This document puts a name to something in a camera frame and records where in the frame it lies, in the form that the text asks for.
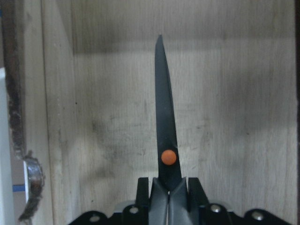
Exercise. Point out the dark wooden drawer cabinet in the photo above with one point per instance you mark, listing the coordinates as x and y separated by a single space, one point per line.
177 106

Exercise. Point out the grey orange scissors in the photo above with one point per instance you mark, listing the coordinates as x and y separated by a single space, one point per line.
169 195

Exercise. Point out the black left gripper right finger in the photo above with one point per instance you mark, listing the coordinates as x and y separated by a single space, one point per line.
197 201

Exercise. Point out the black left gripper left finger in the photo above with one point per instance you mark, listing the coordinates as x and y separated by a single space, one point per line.
142 201

